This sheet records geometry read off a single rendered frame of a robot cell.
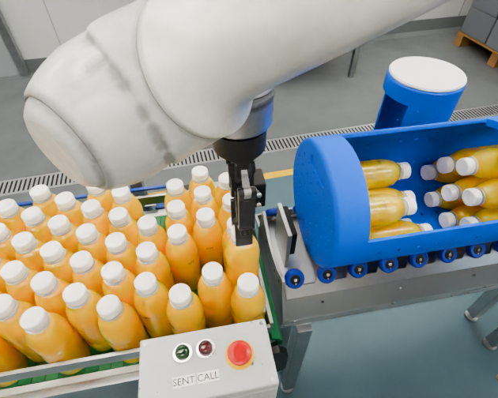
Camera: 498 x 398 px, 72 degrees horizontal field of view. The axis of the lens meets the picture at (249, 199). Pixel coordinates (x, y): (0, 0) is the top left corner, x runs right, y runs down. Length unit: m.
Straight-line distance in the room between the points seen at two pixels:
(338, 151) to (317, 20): 0.50
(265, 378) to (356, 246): 0.29
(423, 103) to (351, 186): 0.84
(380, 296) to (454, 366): 1.06
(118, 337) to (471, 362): 1.64
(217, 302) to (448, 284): 0.61
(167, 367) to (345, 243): 0.37
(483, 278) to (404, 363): 0.87
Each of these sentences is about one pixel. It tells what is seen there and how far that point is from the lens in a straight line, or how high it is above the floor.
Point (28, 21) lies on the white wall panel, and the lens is 4.12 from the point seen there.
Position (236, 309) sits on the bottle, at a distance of 0.67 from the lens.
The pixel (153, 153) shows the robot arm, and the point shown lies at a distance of 0.24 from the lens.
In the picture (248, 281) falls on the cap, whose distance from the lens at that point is 0.63.
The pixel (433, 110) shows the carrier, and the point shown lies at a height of 0.96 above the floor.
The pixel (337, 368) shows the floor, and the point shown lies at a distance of 1.76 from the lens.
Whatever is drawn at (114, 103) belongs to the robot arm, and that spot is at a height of 1.53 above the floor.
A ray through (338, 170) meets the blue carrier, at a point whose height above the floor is 1.23.
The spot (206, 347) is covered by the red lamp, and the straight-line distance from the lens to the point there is 0.57.
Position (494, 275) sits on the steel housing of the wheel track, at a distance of 1.10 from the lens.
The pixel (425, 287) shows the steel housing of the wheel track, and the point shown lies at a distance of 0.99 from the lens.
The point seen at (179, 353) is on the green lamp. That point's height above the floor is 1.11.
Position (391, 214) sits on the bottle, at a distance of 0.75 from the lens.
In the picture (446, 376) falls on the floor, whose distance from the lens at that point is 1.92.
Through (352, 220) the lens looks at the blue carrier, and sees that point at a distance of 0.65.
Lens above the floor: 1.64
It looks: 46 degrees down
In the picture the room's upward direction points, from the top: straight up
